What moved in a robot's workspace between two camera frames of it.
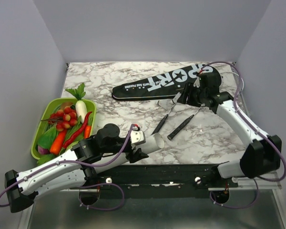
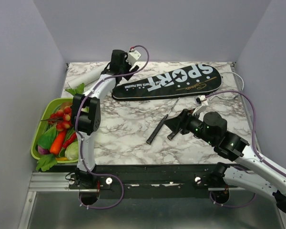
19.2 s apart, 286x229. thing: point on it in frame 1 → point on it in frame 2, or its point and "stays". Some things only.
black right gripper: x=188 y=88 → x=175 y=123
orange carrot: x=57 y=143 stays
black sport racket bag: x=168 y=84 stays
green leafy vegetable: x=46 y=140 stays
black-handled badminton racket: x=158 y=128 stays
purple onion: x=43 y=150 stays
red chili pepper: x=73 y=136 stays
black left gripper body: x=117 y=148 → x=125 y=69
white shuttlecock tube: x=153 y=142 → x=86 y=78
